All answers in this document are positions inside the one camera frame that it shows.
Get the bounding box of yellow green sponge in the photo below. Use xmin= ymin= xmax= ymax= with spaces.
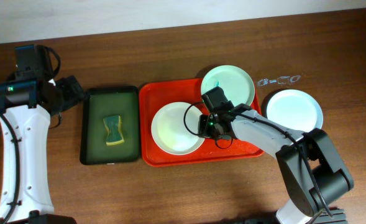
xmin=103 ymin=115 xmax=124 ymax=146

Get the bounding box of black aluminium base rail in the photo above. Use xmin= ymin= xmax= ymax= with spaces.
xmin=237 ymin=208 xmax=348 ymax=224

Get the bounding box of dark green tray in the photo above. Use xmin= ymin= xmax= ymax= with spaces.
xmin=80 ymin=86 xmax=141 ymax=165

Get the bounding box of mint green plate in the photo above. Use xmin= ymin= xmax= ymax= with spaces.
xmin=201 ymin=65 xmax=255 ymax=106

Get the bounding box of light blue plate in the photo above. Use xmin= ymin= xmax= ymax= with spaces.
xmin=265 ymin=90 xmax=324 ymax=132

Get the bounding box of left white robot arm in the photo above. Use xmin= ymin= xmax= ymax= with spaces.
xmin=0 ymin=76 xmax=85 ymax=223

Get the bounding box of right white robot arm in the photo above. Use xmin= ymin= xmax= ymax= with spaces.
xmin=198 ymin=103 xmax=354 ymax=223

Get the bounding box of white plate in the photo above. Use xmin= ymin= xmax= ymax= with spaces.
xmin=151 ymin=102 xmax=204 ymax=156

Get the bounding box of white marking on table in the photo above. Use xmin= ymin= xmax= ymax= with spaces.
xmin=257 ymin=75 xmax=301 ymax=87

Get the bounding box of red plastic tray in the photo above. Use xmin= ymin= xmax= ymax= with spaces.
xmin=139 ymin=78 xmax=264 ymax=167

